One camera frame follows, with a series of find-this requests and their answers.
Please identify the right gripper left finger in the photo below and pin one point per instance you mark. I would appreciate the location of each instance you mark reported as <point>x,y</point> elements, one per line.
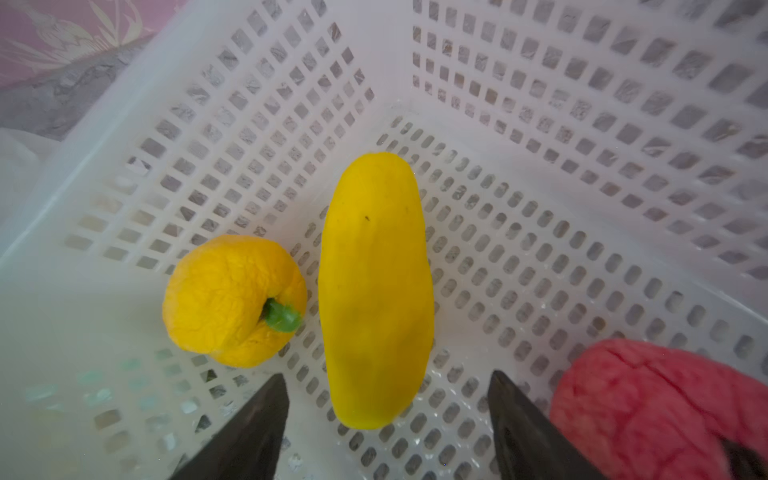
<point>249,445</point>

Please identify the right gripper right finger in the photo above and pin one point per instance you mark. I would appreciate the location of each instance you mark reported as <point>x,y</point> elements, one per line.
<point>527,445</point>

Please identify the pink red fruit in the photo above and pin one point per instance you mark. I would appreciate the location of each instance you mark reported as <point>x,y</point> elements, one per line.
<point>640,411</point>

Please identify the yellow bell pepper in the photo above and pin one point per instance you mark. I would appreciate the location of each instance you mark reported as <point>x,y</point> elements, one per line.
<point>237,299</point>

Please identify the yellow starfruit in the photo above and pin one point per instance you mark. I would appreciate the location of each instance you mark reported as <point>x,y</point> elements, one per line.
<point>376,303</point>

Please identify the white perforated plastic basket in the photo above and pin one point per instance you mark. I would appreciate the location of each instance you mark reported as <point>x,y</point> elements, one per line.
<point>587,170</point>

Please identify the white plastic bag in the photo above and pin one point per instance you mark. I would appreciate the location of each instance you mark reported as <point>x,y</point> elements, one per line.
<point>23,158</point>

